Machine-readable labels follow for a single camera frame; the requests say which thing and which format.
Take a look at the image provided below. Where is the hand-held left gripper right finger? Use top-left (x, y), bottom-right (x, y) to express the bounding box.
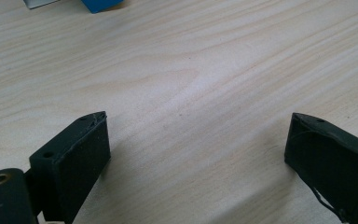
top-left (283, 112), bottom-right (358, 224)

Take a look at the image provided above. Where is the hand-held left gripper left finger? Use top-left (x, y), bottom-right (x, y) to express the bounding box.
top-left (29, 110), bottom-right (112, 224)

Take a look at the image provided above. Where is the thick blue book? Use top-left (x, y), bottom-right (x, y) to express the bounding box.
top-left (80, 0), bottom-right (125, 15)

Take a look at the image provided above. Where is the grey expandable metal book rack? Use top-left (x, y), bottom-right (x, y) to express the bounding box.
top-left (22, 0), bottom-right (61, 10)

